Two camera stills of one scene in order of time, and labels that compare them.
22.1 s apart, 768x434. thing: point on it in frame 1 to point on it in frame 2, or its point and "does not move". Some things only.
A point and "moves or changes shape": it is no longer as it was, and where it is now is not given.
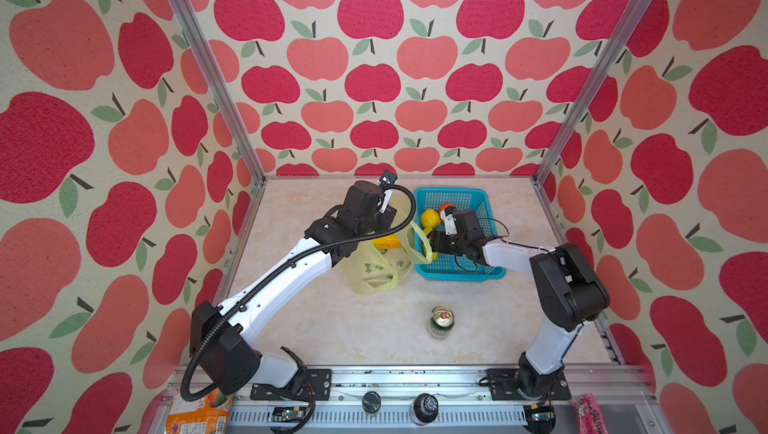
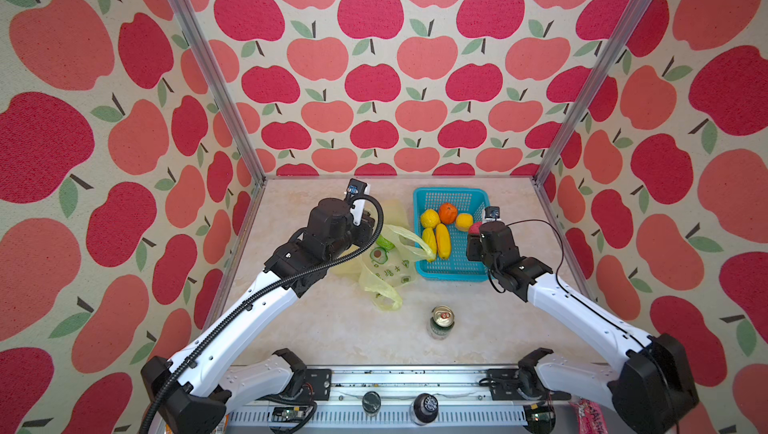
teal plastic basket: (454, 267) does not move
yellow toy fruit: (430, 219) does not move
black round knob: (424, 409) does not move
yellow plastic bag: (377, 271) moves or changes shape
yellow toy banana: (387, 242) moves or changes shape
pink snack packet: (590, 416) does not move
